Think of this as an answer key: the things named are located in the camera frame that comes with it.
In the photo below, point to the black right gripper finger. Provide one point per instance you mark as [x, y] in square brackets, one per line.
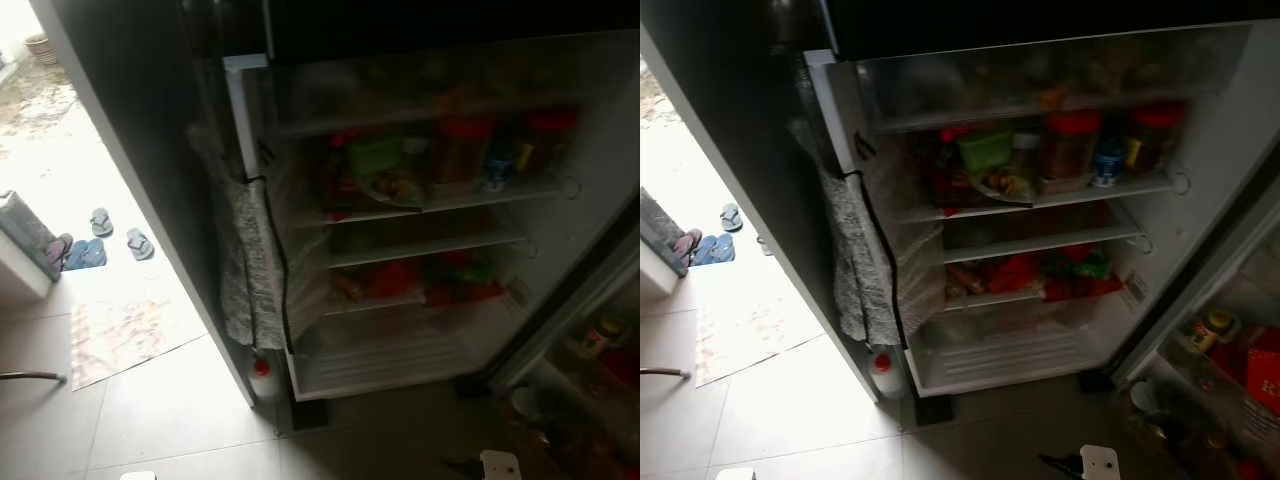
[1048, 461]
[452, 463]

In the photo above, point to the white cup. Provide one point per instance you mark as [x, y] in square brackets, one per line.
[1145, 398]
[525, 402]

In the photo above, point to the red box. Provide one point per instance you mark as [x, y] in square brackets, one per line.
[622, 365]
[1260, 375]

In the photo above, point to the white bottle with red cap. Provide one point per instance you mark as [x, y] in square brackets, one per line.
[886, 380]
[261, 382]

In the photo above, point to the jar with yellow lid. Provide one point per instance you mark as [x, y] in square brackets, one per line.
[1212, 330]
[608, 335]

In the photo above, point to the green snack packet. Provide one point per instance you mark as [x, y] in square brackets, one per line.
[472, 272]
[1092, 267]

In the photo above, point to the grey patterned towel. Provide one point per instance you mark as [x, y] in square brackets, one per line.
[860, 260]
[245, 260]

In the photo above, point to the wrapped plate of food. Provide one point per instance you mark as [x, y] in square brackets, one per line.
[1000, 185]
[392, 188]

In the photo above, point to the blue and white can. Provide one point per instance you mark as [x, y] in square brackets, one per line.
[1108, 165]
[497, 172]

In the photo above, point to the pink sandal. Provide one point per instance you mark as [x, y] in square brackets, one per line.
[58, 248]
[686, 245]

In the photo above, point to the brown jar with red lid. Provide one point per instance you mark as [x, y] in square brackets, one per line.
[1070, 150]
[548, 140]
[465, 155]
[1158, 135]

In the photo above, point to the patterned beige floor mat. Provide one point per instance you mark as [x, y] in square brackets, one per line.
[130, 335]
[750, 330]

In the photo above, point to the blue flip-flop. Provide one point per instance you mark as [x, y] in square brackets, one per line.
[702, 252]
[76, 255]
[724, 249]
[96, 253]

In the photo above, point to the green food box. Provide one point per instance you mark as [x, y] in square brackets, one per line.
[376, 157]
[985, 150]

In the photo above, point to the beige flower pot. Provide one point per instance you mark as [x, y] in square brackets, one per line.
[38, 48]

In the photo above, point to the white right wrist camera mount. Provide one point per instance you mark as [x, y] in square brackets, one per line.
[1100, 463]
[500, 465]

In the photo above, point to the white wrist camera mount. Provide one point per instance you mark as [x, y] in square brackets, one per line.
[500, 465]
[137, 476]
[735, 474]
[1100, 463]

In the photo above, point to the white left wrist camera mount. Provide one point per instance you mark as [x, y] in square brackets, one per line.
[137, 476]
[735, 474]

